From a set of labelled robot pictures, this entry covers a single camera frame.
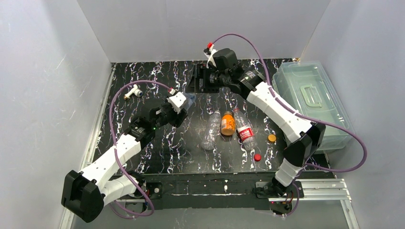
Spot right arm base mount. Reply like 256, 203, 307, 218
252, 181, 304, 218

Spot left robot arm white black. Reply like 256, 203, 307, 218
61, 102, 191, 223

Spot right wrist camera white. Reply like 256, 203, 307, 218
203, 45, 217, 69

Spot orange juice bottle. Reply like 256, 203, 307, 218
221, 111, 236, 136

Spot clear plastic storage box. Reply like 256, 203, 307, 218
272, 61, 354, 132

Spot red bottle cap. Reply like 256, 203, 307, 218
254, 154, 262, 162

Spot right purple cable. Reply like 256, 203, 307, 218
206, 33, 368, 217

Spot purple cable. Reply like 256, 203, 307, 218
108, 80, 178, 220
206, 33, 368, 217

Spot clear blue-tinted bottle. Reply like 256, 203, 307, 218
184, 93, 196, 111

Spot red label water bottle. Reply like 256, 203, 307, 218
233, 108, 257, 151

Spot orange bottle cap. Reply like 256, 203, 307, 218
268, 134, 277, 143

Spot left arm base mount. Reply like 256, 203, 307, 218
125, 181, 163, 219

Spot white pipe fitting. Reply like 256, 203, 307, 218
124, 84, 143, 100

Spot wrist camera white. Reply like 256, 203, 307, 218
203, 45, 217, 69
167, 88, 187, 114

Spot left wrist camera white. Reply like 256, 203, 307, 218
167, 88, 187, 114

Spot clear empty plastic bottle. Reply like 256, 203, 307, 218
202, 110, 221, 150

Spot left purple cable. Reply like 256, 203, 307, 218
108, 80, 178, 220

